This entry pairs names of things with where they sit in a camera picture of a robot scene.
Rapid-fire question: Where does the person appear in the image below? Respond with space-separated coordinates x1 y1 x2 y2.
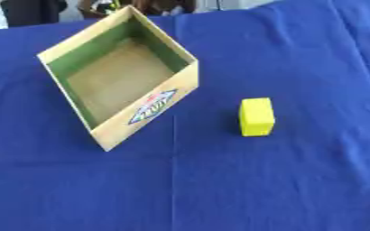
0 0 70 27

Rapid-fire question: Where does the yellow rectangular block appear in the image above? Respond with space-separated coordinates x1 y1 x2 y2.
236 97 277 137

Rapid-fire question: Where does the tan cardboard box green inside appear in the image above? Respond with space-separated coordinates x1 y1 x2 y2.
34 5 201 152

